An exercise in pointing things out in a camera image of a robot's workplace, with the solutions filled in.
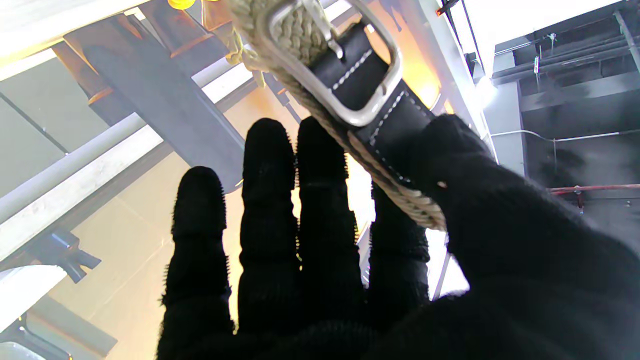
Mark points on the beige woven belt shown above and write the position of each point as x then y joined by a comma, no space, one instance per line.
360,80

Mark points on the dark blue rounded container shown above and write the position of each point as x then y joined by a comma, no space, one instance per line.
165,100

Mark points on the yellow and tan toy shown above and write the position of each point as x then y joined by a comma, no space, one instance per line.
180,2

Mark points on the small black holder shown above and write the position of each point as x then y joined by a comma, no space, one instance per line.
70,252

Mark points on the black metal rod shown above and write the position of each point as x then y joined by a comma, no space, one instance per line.
467,25

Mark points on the black kitchen faucet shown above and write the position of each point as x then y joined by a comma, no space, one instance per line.
282,95

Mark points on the red horizontal bar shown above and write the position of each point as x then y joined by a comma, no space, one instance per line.
600,189

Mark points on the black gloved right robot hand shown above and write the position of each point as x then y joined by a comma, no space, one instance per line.
500,280

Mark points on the white ceramic bowl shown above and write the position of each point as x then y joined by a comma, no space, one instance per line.
25,290

